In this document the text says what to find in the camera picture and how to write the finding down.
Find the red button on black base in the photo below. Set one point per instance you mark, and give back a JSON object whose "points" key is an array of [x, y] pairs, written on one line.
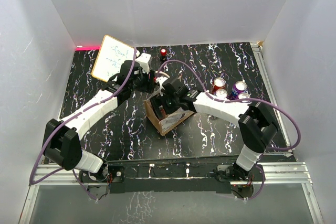
{"points": [[163, 55]]}

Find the whiteboard with yellow frame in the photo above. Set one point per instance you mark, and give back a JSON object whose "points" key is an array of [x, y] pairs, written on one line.
{"points": [[112, 54]]}

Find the purple soda can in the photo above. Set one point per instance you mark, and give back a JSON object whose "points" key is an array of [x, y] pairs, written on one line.
{"points": [[221, 94], [238, 87], [244, 97]]}

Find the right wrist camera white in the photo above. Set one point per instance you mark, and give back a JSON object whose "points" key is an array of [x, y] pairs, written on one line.
{"points": [[159, 81]]}

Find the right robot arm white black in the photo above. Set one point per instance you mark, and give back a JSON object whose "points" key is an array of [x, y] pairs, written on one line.
{"points": [[257, 125]]}

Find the burlap canvas bag rope handles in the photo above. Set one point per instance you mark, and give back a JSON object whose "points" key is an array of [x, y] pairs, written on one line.
{"points": [[164, 125]]}

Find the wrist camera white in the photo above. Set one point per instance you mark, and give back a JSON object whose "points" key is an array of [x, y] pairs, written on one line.
{"points": [[144, 61], [159, 81]]}

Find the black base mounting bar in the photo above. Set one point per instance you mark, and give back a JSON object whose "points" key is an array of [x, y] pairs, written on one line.
{"points": [[177, 175]]}

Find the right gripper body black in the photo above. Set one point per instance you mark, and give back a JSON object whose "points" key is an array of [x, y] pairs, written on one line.
{"points": [[169, 103]]}

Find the red cola can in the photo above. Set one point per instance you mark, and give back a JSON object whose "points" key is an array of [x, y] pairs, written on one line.
{"points": [[218, 83], [162, 112]]}

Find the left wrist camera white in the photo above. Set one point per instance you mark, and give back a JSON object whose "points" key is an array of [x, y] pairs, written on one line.
{"points": [[144, 61]]}

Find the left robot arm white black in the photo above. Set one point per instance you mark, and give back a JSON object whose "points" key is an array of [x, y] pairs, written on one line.
{"points": [[62, 138]]}

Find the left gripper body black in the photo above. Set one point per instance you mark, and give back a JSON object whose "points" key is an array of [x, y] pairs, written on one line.
{"points": [[141, 84]]}

